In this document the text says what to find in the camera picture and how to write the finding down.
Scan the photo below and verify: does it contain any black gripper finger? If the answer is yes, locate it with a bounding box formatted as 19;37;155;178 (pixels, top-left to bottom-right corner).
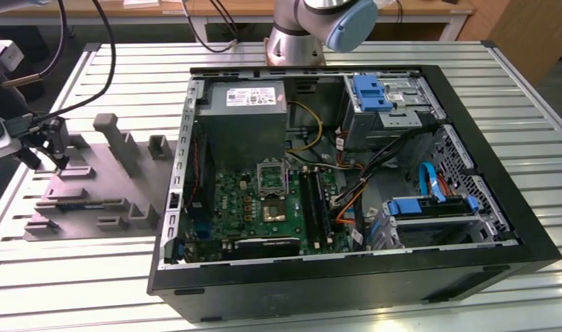
18;147;46;172
46;136;71;172

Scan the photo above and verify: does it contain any CPU socket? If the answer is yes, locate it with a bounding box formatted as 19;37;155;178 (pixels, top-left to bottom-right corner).
261;197;290;224

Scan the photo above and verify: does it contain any green RAM stick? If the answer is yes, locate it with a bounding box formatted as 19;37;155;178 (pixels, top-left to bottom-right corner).
54;202;106;211

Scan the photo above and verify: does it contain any grey parts rack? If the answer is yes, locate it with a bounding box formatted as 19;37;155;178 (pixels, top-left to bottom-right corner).
22;113;179;242

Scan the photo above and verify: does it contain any grey power supply unit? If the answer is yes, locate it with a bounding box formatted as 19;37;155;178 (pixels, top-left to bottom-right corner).
197;81;290;167

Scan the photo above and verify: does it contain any green motherboard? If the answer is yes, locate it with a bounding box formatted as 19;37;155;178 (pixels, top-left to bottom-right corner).
177;162;357;264

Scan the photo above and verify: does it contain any white box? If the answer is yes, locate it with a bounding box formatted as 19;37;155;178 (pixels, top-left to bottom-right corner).
122;0;163;10

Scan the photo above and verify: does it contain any socket locking lever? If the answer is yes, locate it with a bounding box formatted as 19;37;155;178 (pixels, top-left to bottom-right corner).
283;158;294;201

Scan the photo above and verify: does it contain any black graphics card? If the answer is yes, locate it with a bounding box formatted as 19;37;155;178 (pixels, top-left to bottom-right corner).
221;236;305;261

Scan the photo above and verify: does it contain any black RAM slot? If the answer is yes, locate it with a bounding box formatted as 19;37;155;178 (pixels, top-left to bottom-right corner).
298;165;323;249

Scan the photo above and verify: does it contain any blue plastic drive latch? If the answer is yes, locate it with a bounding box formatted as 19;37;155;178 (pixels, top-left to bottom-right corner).
353;74;394;113

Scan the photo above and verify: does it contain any silver drive cage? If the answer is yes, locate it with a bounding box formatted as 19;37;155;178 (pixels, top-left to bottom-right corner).
342;72;447;150

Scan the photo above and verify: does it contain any black PC case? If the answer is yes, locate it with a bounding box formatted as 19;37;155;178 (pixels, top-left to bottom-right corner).
146;64;562;324

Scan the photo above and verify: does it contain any hard disk in blue carrier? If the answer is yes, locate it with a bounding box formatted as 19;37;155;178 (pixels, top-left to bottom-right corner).
386;195;482;219

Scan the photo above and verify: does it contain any wooden desk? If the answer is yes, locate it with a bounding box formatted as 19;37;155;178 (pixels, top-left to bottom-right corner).
54;0;477;43

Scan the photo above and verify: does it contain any silver disk bay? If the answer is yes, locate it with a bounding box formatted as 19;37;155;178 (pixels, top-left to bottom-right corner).
382;214;511;250

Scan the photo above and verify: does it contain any wooden cabinet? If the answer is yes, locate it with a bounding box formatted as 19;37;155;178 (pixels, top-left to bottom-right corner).
458;0;562;87

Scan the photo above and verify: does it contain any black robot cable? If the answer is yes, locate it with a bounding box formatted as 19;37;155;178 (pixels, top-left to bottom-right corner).
31;0;119;122
182;0;241;55

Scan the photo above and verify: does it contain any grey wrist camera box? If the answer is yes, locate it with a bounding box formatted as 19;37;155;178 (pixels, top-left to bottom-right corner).
0;39;26;70

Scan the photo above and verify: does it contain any red wire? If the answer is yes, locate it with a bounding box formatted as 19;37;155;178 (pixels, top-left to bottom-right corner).
182;138;205;212
335;151;357;170

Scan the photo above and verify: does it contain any yellow wire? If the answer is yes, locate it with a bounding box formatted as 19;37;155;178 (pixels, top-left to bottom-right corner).
285;100;325;152

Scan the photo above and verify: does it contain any orange wire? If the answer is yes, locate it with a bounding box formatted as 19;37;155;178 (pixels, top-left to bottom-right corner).
335;203;359;228

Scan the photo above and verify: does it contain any black cable bundle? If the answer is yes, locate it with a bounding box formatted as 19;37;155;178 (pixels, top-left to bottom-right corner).
334;126;442;205

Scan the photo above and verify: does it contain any blue wire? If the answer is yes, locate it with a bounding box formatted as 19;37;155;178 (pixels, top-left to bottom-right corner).
418;161;449;204

